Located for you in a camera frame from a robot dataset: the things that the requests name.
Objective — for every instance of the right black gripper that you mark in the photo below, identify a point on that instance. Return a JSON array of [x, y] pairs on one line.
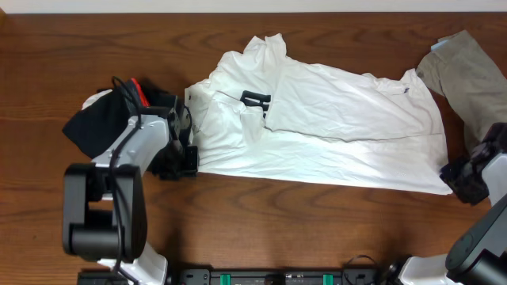
[[449, 176]]

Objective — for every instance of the white printed t-shirt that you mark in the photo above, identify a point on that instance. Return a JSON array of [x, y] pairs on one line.
[[263, 114]]

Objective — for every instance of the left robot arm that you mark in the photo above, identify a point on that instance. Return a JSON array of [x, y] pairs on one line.
[[104, 210]]

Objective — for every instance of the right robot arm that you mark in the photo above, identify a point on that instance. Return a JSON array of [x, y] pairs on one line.
[[477, 258]]

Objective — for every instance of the grey khaki garment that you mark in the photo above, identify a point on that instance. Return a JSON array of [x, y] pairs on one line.
[[458, 69]]

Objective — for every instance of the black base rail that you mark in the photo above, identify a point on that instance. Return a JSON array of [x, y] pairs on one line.
[[355, 276]]

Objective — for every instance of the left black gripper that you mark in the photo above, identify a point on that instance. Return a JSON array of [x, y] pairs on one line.
[[190, 157]]

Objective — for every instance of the black shorts red waistband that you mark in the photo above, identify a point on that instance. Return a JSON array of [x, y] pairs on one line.
[[95, 128]]

